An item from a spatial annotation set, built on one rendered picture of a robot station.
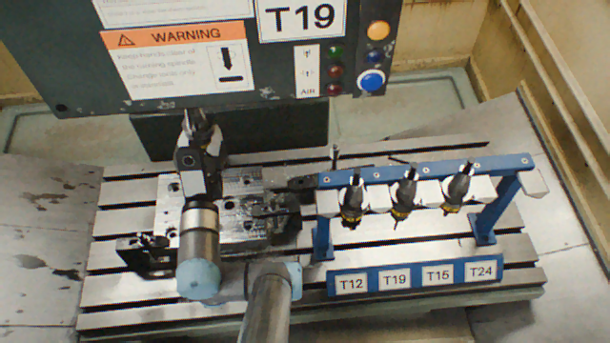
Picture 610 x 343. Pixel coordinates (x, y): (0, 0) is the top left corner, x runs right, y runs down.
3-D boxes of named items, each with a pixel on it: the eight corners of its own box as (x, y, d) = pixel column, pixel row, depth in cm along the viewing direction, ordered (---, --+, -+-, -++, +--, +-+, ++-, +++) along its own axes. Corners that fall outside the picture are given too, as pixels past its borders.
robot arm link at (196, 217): (173, 229, 83) (219, 224, 83) (175, 207, 85) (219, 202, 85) (184, 246, 89) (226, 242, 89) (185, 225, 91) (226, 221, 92)
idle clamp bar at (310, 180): (376, 187, 136) (378, 176, 130) (289, 203, 134) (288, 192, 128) (372, 173, 138) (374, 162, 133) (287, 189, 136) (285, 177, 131)
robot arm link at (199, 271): (181, 304, 84) (169, 288, 76) (184, 249, 89) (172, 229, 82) (225, 299, 84) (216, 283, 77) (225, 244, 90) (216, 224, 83)
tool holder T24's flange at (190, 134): (216, 119, 98) (213, 111, 96) (213, 142, 94) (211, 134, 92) (187, 119, 98) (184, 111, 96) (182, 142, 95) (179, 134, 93)
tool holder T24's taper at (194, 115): (209, 114, 95) (202, 91, 90) (207, 131, 93) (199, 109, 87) (188, 114, 95) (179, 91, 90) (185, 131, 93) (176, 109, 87)
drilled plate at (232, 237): (268, 246, 122) (266, 237, 117) (157, 257, 121) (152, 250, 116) (263, 174, 134) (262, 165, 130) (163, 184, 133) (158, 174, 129)
